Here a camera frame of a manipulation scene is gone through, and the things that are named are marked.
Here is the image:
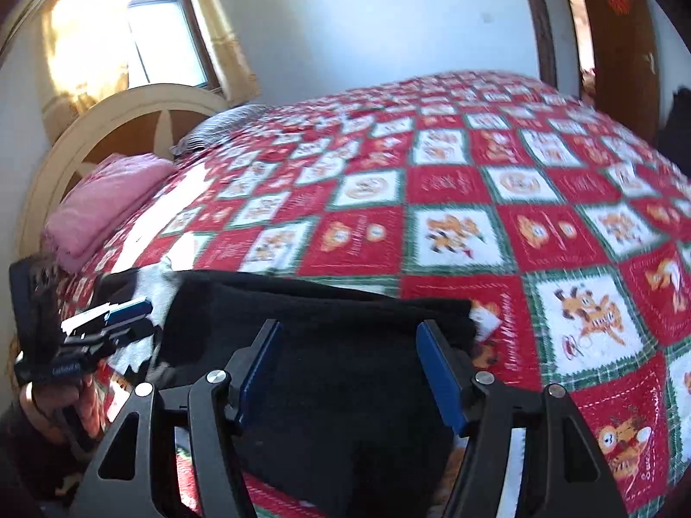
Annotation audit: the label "window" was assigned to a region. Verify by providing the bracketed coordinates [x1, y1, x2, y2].
[128, 0, 219, 90]

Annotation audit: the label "striped grey pillow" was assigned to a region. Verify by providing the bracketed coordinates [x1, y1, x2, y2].
[170, 103, 273, 158]

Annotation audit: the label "cream wooden headboard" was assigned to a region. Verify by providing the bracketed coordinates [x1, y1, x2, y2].
[15, 83, 228, 259]

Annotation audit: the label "yellow curtain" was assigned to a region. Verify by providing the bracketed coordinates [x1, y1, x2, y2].
[36, 0, 131, 143]
[191, 0, 260, 105]

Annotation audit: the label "brown wooden door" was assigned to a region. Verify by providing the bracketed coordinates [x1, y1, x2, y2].
[584, 0, 659, 143]

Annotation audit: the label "left hand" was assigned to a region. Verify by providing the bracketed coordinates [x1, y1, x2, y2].
[19, 374, 103, 444]

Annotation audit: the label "black pants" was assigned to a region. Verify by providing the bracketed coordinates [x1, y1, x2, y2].
[92, 265, 475, 517]

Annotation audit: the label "folded pink blanket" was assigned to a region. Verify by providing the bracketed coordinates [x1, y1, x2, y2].
[42, 153, 176, 274]

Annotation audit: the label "red patchwork bedspread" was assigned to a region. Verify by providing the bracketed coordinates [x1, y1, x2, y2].
[61, 71, 690, 517]

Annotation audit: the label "right yellow curtain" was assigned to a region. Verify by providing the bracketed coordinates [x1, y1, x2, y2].
[191, 0, 260, 105]

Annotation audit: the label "left yellow curtain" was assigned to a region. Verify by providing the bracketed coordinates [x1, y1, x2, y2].
[36, 0, 131, 143]

